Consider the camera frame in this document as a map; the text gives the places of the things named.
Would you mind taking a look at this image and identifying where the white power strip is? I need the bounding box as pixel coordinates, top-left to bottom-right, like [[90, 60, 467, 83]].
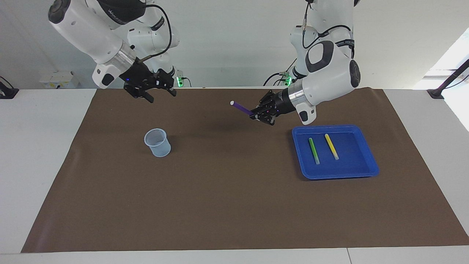
[[40, 71, 79, 89]]

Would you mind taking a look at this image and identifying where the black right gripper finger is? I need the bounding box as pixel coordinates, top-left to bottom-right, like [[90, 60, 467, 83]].
[[126, 87, 155, 103], [157, 71, 177, 97]]

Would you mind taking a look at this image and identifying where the blue plastic tray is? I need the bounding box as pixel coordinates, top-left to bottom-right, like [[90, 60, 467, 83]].
[[292, 125, 380, 180]]

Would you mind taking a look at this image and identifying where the yellow marker pen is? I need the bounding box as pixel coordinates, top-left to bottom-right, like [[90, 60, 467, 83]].
[[325, 134, 339, 160]]

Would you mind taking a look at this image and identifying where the translucent plastic cup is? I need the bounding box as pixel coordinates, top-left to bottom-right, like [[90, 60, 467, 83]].
[[144, 128, 171, 158]]

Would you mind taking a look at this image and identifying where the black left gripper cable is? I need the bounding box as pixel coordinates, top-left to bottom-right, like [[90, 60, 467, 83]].
[[302, 0, 354, 59]]

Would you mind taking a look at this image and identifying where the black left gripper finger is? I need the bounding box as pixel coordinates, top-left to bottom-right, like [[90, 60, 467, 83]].
[[250, 110, 276, 126], [256, 90, 275, 110]]

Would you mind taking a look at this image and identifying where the brown table mat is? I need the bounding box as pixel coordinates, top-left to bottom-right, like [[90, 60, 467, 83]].
[[21, 87, 469, 253]]

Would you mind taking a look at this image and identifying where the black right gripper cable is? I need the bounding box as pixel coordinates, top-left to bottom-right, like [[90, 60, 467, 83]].
[[141, 3, 173, 62]]

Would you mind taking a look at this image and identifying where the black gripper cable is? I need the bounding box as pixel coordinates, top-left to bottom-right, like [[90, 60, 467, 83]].
[[141, 3, 173, 62], [302, 0, 354, 59]]

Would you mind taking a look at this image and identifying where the black slanted stand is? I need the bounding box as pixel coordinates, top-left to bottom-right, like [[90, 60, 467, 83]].
[[427, 59, 469, 99]]

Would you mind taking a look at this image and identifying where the green marker pen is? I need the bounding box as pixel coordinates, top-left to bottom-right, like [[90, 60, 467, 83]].
[[309, 137, 320, 165]]

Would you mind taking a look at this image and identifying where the black table clamp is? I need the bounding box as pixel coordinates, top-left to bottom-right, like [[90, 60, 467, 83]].
[[0, 76, 19, 99]]

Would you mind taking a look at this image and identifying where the purple marker pen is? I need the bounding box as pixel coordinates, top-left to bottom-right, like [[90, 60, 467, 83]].
[[230, 101, 257, 116]]

